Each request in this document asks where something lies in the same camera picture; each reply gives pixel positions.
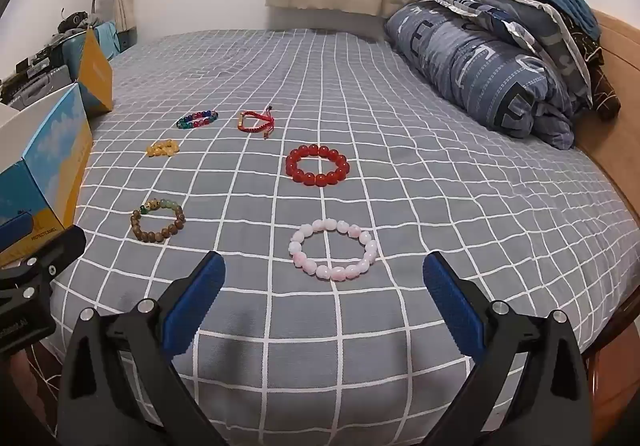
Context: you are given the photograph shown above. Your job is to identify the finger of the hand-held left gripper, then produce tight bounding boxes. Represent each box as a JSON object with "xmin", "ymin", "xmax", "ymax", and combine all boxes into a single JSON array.
[{"xmin": 0, "ymin": 225, "xmax": 87, "ymax": 314}]

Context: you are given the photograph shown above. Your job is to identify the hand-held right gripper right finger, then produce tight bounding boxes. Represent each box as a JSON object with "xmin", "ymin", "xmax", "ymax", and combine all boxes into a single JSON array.
[{"xmin": 422, "ymin": 251, "xmax": 593, "ymax": 446}]

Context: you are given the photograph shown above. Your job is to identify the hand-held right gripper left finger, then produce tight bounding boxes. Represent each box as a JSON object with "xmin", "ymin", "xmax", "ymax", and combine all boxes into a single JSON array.
[{"xmin": 55, "ymin": 251, "xmax": 241, "ymax": 446}]

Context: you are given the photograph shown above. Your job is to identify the brown wooden bead bracelet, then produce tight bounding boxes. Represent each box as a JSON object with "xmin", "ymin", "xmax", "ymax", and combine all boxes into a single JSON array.
[{"xmin": 131, "ymin": 199, "xmax": 186, "ymax": 241}]

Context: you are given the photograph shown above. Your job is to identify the white cardboard box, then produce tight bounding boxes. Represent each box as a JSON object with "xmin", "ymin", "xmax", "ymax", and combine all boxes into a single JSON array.
[{"xmin": 0, "ymin": 29, "xmax": 115, "ymax": 272}]

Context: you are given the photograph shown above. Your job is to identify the yellow bead bracelet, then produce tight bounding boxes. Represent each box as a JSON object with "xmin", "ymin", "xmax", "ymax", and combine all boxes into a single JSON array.
[{"xmin": 146, "ymin": 139, "xmax": 179, "ymax": 157}]

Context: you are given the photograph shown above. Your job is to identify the pink bead bracelet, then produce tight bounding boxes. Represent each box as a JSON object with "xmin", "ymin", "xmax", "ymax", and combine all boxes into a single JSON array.
[{"xmin": 289, "ymin": 219, "xmax": 378, "ymax": 281}]

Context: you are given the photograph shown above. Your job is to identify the red bead bracelet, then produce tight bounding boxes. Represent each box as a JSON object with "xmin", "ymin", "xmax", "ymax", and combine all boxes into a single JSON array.
[{"xmin": 286, "ymin": 143, "xmax": 349, "ymax": 188}]

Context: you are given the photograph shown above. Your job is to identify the multicolour glass bead bracelet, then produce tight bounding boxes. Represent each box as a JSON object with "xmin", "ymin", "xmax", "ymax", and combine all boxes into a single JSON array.
[{"xmin": 176, "ymin": 110, "xmax": 219, "ymax": 129}]

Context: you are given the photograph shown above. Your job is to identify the red string bracelet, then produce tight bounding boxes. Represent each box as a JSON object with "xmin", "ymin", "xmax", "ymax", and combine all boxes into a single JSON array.
[{"xmin": 237, "ymin": 106, "xmax": 276, "ymax": 139}]

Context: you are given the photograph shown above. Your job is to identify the dark patterned cloth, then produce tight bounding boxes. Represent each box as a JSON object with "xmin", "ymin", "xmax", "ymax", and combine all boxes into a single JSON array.
[{"xmin": 0, "ymin": 343, "xmax": 68, "ymax": 446}]

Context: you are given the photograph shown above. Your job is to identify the grey checked bed sheet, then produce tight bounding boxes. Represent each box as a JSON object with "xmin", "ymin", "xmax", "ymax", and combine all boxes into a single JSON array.
[{"xmin": 47, "ymin": 29, "xmax": 640, "ymax": 446}]

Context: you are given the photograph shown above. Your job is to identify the grey suitcase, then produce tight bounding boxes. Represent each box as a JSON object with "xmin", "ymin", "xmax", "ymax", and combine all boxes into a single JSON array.
[{"xmin": 0, "ymin": 64, "xmax": 73, "ymax": 111}]

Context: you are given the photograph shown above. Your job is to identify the dark clutter on suitcase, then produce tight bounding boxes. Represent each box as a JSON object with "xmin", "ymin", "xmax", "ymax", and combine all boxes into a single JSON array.
[{"xmin": 0, "ymin": 41, "xmax": 66, "ymax": 90}]

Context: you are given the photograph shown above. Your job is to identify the teal suitcase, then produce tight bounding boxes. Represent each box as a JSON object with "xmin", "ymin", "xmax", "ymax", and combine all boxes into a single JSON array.
[{"xmin": 62, "ymin": 21, "xmax": 123, "ymax": 80}]

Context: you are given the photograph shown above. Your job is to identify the light blue cloth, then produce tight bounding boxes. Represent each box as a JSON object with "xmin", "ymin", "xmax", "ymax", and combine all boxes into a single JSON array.
[{"xmin": 92, "ymin": 21, "xmax": 123, "ymax": 61}]

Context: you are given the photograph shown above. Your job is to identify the blue striped bolster pillow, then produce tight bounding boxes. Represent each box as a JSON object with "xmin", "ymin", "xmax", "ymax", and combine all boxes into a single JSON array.
[{"xmin": 385, "ymin": 0, "xmax": 576, "ymax": 149}]

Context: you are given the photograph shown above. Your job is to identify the brown patterned pillow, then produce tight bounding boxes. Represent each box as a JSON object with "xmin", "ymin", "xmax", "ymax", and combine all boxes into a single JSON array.
[{"xmin": 454, "ymin": 0, "xmax": 621, "ymax": 121}]

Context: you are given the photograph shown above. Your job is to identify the wooden bed frame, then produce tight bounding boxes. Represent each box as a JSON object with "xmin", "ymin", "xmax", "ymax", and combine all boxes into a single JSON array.
[{"xmin": 572, "ymin": 9, "xmax": 640, "ymax": 446}]

